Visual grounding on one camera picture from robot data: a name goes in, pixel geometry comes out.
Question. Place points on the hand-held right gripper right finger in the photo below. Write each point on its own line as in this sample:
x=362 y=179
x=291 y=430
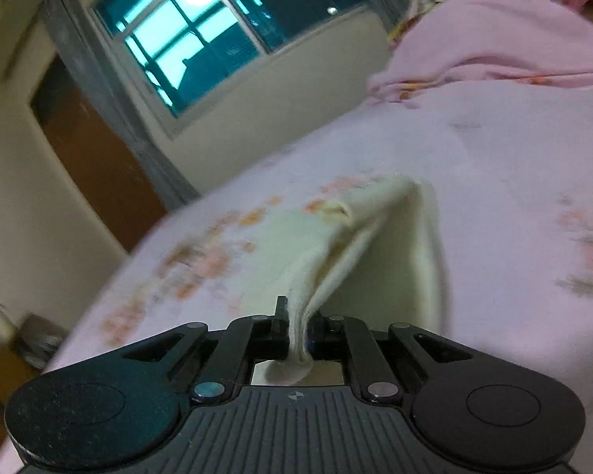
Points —
x=316 y=338

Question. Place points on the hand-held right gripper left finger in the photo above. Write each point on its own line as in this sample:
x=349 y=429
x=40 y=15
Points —
x=281 y=328

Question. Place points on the cream small garment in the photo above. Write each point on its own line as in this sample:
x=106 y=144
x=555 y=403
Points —
x=316 y=252

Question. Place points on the floral pink bed sheet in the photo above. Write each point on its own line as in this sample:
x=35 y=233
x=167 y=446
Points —
x=499 y=182

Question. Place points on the grey blurred object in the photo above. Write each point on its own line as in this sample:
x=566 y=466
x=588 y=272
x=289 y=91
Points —
x=39 y=343

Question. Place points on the brown wooden door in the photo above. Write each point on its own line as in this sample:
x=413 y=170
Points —
x=94 y=168

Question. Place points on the wooden bedside cabinet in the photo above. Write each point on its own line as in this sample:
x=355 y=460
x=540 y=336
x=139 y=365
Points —
x=0 y=395

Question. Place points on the pink blanket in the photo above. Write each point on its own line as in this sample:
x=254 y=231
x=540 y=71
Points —
x=489 y=34

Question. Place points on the window with white frame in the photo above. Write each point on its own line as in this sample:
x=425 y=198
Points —
x=212 y=24

